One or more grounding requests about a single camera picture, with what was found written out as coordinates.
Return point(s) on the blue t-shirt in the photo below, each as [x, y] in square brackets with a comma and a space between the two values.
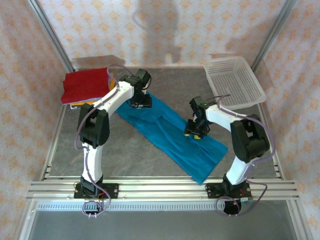
[175, 140]

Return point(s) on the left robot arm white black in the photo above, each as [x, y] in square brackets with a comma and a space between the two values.
[95, 125]

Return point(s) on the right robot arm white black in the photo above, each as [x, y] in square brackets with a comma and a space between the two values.
[250, 140]

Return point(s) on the white perforated plastic basket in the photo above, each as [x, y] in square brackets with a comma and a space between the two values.
[235, 80]

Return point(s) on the red folded t-shirt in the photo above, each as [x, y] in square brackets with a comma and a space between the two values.
[85, 85]

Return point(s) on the small green circuit board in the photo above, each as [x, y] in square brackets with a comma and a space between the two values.
[247, 199]

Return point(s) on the grey metal lower panel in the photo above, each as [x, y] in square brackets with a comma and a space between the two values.
[160, 225]

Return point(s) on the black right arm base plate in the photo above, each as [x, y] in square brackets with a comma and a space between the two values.
[211, 191]

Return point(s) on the aluminium mounting rail beam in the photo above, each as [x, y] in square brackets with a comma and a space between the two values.
[160, 186]

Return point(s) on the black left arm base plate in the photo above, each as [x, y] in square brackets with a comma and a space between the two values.
[113, 191]

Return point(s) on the aluminium frame post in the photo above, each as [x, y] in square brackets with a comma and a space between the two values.
[275, 32]
[47, 27]

